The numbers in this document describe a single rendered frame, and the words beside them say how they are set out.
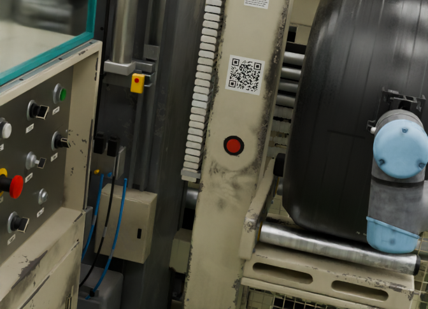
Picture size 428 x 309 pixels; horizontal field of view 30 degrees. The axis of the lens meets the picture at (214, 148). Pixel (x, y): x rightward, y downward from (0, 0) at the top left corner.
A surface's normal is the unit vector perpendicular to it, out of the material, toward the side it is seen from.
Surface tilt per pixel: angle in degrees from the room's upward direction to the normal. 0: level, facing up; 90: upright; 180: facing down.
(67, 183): 90
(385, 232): 89
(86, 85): 90
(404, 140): 84
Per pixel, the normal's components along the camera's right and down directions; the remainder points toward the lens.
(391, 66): -0.11, -0.22
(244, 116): -0.21, 0.31
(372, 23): -0.04, -0.47
